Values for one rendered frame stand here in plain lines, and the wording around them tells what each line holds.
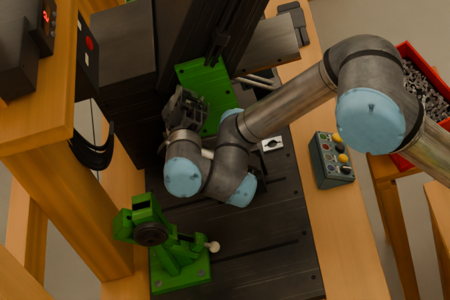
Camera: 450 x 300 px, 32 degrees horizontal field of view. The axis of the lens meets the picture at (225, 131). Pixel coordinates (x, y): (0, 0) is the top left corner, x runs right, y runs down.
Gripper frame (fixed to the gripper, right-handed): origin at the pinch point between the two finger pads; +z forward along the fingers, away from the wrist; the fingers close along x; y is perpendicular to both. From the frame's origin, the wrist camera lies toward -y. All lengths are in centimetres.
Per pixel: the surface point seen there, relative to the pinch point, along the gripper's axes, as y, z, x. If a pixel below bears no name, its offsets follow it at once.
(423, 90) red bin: 21, 21, -61
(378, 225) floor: -50, 63, -103
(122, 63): -4.3, 13.4, 15.1
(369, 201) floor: -48, 74, -100
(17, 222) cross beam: -26.4, -30.4, 25.5
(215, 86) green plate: 5.8, 2.9, -5.9
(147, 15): 3.7, 29.0, 13.1
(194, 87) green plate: 3.3, 2.8, -1.4
